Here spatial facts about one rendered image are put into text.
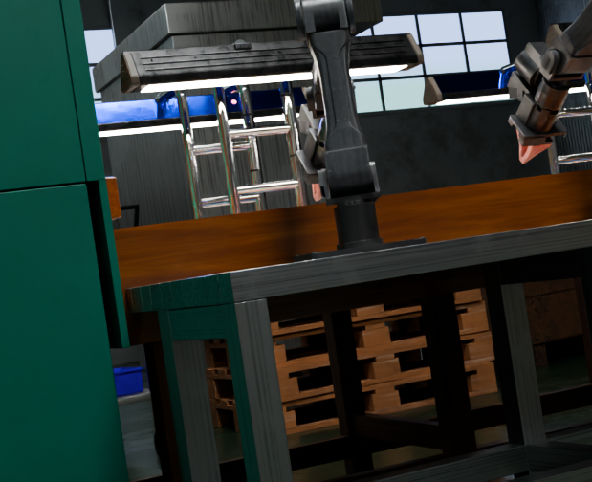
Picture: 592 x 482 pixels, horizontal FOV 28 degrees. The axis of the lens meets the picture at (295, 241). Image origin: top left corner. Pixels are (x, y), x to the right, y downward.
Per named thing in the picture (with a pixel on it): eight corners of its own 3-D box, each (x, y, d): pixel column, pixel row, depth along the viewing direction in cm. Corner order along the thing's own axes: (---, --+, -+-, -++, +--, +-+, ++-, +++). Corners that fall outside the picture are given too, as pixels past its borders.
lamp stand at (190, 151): (281, 265, 276) (252, 74, 277) (199, 277, 268) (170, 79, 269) (252, 270, 293) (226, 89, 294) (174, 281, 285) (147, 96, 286)
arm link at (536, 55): (502, 72, 234) (524, 20, 226) (537, 69, 238) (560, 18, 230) (533, 109, 227) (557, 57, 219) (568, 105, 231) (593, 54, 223)
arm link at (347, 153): (331, 204, 185) (302, 10, 193) (374, 197, 185) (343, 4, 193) (330, 193, 179) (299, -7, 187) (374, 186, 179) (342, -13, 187)
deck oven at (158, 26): (434, 357, 746) (379, -8, 751) (221, 397, 689) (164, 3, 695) (317, 355, 910) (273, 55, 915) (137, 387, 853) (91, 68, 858)
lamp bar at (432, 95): (630, 82, 335) (626, 56, 335) (437, 100, 311) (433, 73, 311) (612, 88, 342) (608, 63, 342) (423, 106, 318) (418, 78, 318)
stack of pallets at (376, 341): (420, 384, 603) (395, 224, 605) (507, 389, 530) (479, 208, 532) (206, 427, 557) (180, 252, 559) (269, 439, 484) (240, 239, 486)
